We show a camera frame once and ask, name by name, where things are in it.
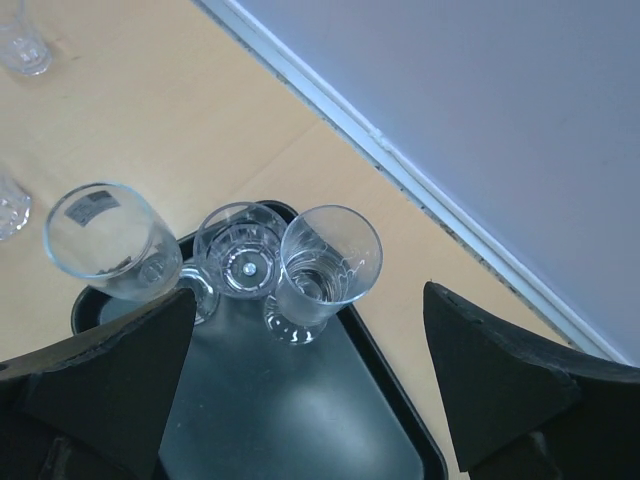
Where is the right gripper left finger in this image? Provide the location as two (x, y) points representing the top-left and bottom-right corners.
(1, 289), (196, 479)

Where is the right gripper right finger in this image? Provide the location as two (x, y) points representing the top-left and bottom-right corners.
(423, 282), (639, 479)

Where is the clear wine glass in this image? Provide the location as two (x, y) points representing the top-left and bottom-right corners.
(43, 182), (220, 325)

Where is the faceted tumbler glass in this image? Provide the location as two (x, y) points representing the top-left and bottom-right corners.
(193, 202), (287, 300)

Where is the etched stemmed glass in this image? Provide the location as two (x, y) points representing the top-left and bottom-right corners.
(264, 204), (383, 345)

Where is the large faceted tumbler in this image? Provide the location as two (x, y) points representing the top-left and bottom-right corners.
(0, 163), (32, 241)

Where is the small shot glass far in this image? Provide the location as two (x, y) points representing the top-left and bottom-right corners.
(1, 0), (53, 76)

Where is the aluminium table frame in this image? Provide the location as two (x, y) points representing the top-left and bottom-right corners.
(197, 1), (633, 364)

